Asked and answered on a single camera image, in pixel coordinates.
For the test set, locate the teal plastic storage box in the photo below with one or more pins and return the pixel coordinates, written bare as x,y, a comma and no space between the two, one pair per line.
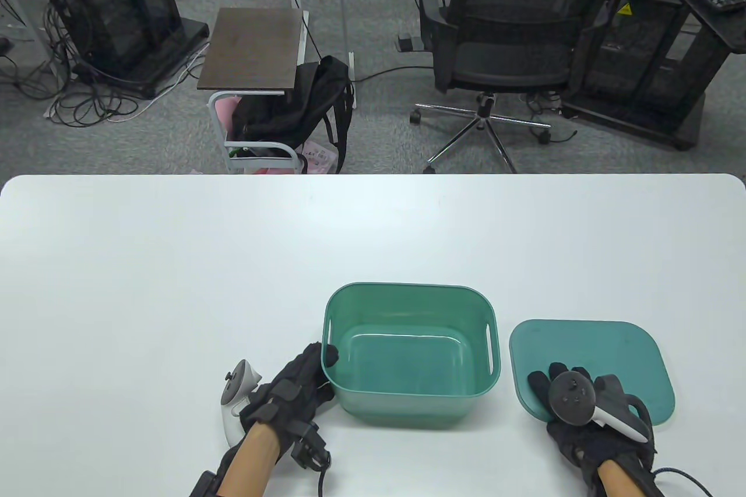
408,363

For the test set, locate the grey and white hand controller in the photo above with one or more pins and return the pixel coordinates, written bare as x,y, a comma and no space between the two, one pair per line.
574,398
233,401

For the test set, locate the person's right hand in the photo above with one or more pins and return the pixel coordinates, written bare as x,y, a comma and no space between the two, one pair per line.
574,444

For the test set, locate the grey metal desk leg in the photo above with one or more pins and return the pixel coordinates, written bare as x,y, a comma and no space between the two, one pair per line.
345,13

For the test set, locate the brown side table white frame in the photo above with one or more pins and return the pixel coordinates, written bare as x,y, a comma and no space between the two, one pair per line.
253,48

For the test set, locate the black backpack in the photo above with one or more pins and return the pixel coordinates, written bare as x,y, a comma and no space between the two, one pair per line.
303,106

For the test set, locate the person's left forearm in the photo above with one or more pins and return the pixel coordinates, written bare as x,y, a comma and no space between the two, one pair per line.
250,462

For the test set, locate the person's left hand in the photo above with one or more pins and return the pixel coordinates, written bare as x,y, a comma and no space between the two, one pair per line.
291,389

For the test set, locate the teal plastic lid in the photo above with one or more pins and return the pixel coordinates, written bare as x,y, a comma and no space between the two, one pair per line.
588,345

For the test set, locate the pink plastic bag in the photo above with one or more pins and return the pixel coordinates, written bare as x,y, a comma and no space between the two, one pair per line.
320,158

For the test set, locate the person's right forearm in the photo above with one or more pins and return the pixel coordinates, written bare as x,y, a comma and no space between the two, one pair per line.
618,482

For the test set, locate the black mesh equipment rack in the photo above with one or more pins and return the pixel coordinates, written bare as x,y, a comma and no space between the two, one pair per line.
111,13
647,71

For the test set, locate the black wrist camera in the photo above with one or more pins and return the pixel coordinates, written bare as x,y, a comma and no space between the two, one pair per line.
309,447

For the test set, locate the black mesh office chair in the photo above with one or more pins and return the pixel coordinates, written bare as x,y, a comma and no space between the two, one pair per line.
513,54

